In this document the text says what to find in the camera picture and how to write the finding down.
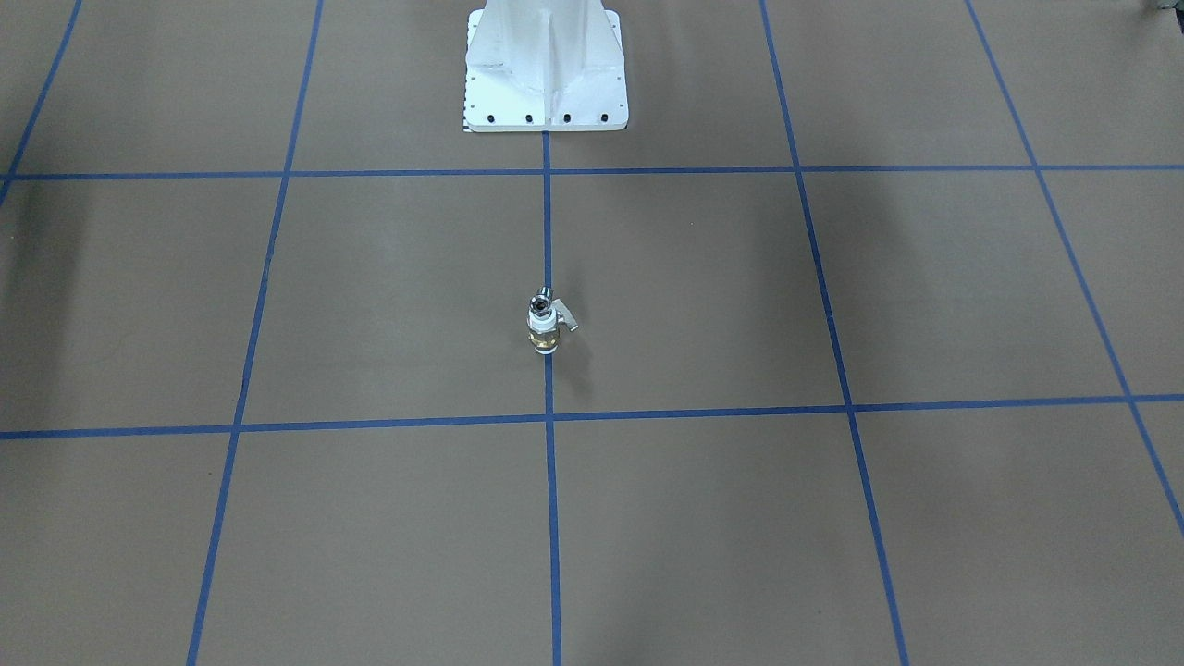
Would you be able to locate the chrome metal pipe fitting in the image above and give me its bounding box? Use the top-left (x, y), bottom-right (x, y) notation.
top-left (529, 286), bottom-right (551, 316)

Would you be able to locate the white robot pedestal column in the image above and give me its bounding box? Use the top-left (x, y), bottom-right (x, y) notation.
top-left (462, 1), bottom-right (630, 132)

